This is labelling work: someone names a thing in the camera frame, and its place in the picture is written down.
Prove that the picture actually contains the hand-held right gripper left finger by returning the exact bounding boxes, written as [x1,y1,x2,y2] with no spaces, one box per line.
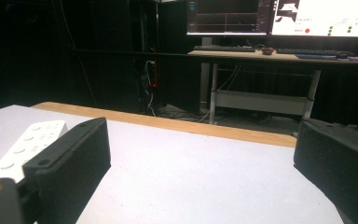
[22,117,112,224]

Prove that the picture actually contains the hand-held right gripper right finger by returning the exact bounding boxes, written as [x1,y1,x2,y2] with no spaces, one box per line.
[293,118,358,224]

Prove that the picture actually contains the white remote control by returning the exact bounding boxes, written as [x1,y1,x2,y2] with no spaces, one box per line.
[0,119,68,184]

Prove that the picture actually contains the white table mat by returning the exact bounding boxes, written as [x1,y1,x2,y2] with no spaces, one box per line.
[0,105,345,224]

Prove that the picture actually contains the blue mouse pad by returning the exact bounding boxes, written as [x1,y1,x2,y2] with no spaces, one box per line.
[295,53,358,62]

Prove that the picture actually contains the black keyboard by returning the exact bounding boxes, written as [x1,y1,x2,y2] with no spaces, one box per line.
[192,45,256,53]
[275,48,339,57]

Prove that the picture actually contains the power strip with red light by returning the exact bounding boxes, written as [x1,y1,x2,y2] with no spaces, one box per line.
[145,59,158,89]

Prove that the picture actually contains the wooden desk with white legs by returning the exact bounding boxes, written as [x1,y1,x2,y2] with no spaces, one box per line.
[187,49,358,138]

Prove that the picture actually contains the computer monitor with white screen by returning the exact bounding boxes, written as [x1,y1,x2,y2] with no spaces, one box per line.
[269,0,358,38]

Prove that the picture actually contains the computer monitor with dark screen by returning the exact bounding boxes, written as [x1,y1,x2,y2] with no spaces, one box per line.
[186,0,272,37]

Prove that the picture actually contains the white cable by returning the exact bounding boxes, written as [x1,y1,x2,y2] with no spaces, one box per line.
[145,89,157,118]

